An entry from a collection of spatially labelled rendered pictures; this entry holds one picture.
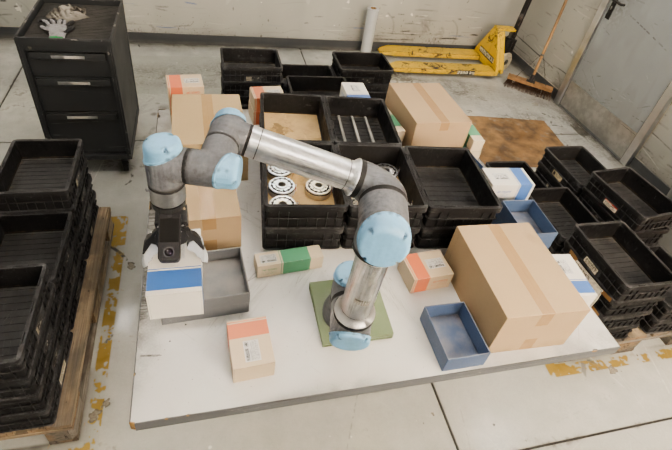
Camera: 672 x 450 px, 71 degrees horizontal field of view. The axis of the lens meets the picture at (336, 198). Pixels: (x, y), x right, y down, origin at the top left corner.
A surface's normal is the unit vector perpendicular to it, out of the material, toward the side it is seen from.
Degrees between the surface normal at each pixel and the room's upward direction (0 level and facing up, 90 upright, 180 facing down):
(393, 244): 86
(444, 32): 90
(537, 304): 0
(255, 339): 0
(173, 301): 90
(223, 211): 0
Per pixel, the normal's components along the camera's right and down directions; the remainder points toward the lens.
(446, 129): 0.25, 0.66
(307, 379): 0.14, -0.75
